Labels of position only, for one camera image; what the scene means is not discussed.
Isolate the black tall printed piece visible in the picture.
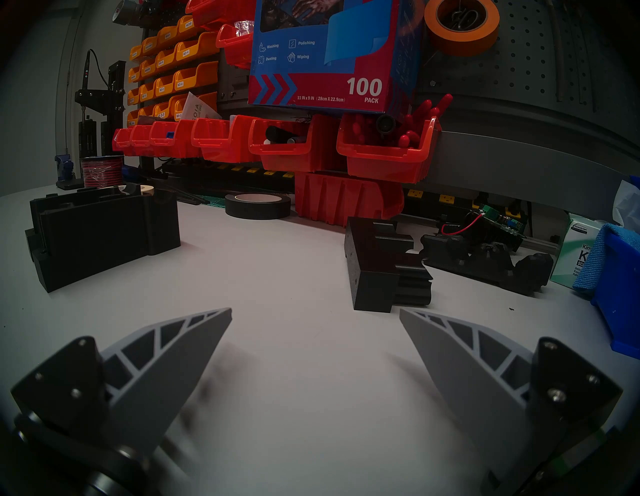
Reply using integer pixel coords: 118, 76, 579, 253
25, 182, 153, 293

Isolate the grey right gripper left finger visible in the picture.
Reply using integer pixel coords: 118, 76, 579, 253
11, 307, 233, 466

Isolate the white paper packet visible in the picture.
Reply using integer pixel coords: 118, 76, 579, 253
180, 91, 222, 122

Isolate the blue storage bin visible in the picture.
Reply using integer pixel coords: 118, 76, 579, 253
591, 229, 640, 361

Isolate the black lumpy printed part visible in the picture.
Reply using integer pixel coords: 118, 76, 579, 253
420, 232, 555, 297

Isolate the black tape roll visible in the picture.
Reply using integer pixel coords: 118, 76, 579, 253
225, 192, 292, 221

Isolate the black notched printed block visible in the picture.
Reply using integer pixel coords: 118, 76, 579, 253
344, 216, 434, 314

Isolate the black module green circuit board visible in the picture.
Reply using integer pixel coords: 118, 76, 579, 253
440, 204, 527, 251

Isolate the light blue folded cloth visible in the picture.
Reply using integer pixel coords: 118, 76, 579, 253
572, 223, 637, 293

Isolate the red nested bins stack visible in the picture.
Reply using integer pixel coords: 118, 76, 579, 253
294, 171, 406, 229

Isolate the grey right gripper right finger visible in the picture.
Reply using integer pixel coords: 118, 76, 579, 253
400, 307, 623, 483

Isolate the large red wire spool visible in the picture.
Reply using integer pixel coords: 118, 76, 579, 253
80, 156, 124, 189

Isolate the orange tape roll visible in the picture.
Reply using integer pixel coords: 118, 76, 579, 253
424, 0, 501, 57

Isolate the blue cleaning cloths box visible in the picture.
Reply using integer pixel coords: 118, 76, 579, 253
248, 0, 426, 116

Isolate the dark grey tool wall panel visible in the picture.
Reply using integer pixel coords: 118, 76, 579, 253
112, 0, 640, 168

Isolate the grey duct tape roll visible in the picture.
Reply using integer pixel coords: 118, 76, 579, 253
112, 0, 151, 27

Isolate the green white tissue box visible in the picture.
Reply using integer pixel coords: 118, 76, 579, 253
550, 179, 640, 290

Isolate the small blue vise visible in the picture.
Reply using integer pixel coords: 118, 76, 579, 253
54, 153, 77, 184

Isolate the black press stand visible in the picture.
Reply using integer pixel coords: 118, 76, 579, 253
56, 49, 127, 191

